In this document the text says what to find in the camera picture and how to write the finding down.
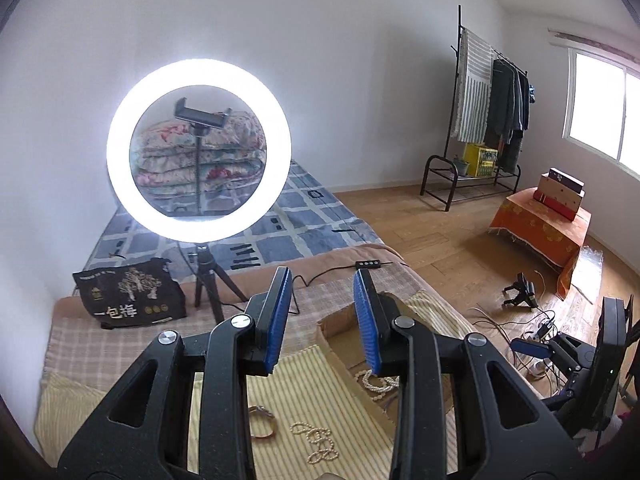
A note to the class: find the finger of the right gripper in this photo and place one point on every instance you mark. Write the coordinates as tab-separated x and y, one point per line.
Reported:
531	348

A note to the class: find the pink plaid blanket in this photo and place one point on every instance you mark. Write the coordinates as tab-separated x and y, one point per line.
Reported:
80	350

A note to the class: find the white ring light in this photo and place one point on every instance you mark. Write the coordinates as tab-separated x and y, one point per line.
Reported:
188	73

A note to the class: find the cardboard box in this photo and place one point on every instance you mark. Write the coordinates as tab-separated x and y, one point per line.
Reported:
338	336

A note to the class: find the black snack bag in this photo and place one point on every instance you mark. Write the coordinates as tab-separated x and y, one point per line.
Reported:
140	294

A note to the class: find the brown leather wristwatch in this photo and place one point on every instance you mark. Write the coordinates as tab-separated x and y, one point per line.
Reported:
263	423

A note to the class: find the small black tripod on floor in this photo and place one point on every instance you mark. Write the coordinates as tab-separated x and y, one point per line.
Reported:
520	294

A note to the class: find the dark hanging clothes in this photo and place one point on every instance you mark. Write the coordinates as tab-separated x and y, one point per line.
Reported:
508	116

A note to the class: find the black tripod stand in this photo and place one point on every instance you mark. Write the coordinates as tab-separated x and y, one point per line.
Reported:
208	268

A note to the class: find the yellow striped cloth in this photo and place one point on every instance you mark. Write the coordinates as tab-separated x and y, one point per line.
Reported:
302	389

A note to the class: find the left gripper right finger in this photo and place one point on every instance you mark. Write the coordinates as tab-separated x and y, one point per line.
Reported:
463	411

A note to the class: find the orange cloth covered table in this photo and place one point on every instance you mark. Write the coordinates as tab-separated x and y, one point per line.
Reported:
555	238

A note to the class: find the window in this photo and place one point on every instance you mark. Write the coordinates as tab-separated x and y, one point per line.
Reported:
602	107

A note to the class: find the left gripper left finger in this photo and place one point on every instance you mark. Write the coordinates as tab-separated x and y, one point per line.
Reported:
180	411

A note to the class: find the stacked boxes on table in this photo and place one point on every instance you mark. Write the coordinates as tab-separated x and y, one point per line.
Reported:
560	192

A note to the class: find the black inline cable remote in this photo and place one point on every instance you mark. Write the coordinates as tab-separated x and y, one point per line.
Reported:
374	264

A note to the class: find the folded floral quilts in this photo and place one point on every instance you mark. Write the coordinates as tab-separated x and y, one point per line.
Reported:
181	174

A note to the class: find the black phone holder clamp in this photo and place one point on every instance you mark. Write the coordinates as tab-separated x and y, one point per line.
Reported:
200	122

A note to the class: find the striped hanging towel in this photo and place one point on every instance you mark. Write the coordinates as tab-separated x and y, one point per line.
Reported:
471	102

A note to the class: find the black clothes rack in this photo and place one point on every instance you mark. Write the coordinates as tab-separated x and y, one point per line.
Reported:
445	173

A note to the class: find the yellow crate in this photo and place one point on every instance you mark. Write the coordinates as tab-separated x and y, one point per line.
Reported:
481	160

